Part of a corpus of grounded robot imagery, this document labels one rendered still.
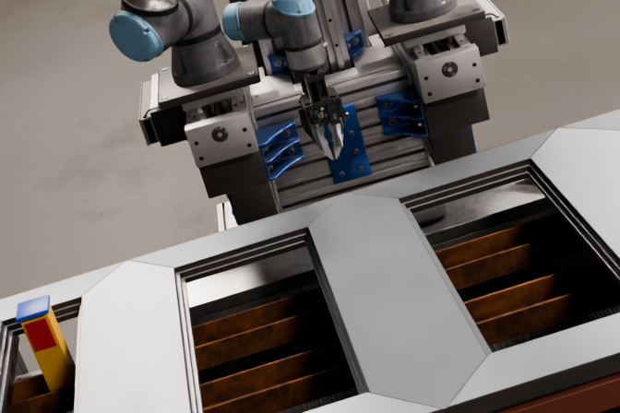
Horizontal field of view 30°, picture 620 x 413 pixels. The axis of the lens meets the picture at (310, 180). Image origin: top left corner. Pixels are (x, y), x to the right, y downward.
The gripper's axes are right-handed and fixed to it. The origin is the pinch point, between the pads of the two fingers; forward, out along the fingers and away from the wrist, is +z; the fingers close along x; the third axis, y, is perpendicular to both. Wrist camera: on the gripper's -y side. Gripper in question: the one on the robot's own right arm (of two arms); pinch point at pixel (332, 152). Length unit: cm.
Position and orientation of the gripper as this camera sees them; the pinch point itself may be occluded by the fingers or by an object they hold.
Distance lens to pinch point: 233.5
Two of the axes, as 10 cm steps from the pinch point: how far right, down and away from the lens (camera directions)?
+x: 9.6, -2.9, 0.4
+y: 1.6, 3.9, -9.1
